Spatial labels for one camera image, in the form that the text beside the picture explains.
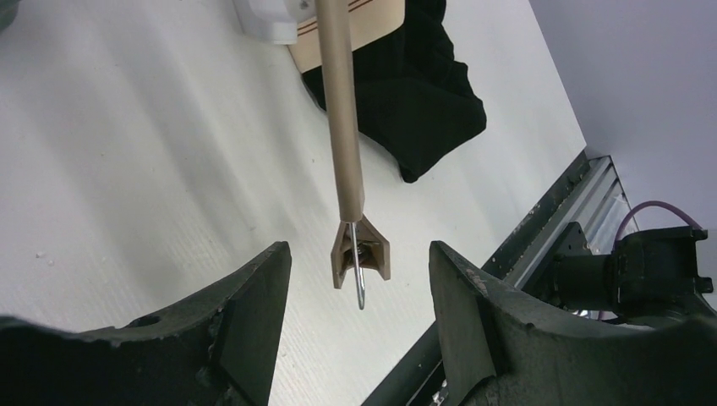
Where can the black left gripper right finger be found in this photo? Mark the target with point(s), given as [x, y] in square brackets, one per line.
[501, 346]

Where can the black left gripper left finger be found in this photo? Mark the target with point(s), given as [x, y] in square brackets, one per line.
[218, 346]

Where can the black underwear white waistband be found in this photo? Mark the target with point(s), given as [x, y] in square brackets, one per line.
[412, 96]

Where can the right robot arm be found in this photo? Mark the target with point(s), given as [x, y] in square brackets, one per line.
[649, 280]

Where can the white right pole base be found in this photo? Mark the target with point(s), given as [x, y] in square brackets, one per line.
[269, 21]

